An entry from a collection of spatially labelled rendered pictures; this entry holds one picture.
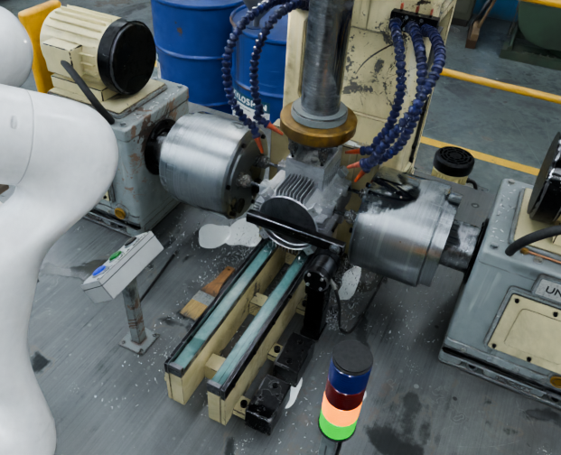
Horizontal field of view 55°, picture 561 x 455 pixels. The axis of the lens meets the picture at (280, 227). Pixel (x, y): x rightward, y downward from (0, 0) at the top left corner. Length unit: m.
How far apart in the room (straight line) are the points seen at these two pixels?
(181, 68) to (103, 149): 2.66
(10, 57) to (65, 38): 0.83
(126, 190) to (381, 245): 0.71
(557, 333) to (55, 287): 1.18
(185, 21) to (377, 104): 1.86
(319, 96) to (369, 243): 0.34
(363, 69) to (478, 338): 0.70
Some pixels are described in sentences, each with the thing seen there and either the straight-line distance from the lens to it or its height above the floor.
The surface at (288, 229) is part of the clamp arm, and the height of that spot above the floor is 1.02.
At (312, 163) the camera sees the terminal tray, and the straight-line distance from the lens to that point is 1.32.
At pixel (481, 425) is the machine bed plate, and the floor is 0.80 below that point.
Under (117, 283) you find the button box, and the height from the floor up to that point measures 1.06.
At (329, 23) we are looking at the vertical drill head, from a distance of 1.14.
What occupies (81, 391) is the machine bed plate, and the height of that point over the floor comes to 0.80.
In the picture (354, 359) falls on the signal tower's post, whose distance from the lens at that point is 0.80.
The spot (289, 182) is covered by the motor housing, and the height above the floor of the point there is 1.11.
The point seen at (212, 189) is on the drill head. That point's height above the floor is 1.06.
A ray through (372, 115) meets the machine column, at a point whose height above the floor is 1.18.
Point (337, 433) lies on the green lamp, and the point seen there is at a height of 1.05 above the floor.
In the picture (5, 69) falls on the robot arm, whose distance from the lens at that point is 0.67.
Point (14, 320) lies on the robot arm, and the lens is 0.66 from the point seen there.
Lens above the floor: 1.85
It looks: 41 degrees down
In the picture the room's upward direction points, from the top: 4 degrees clockwise
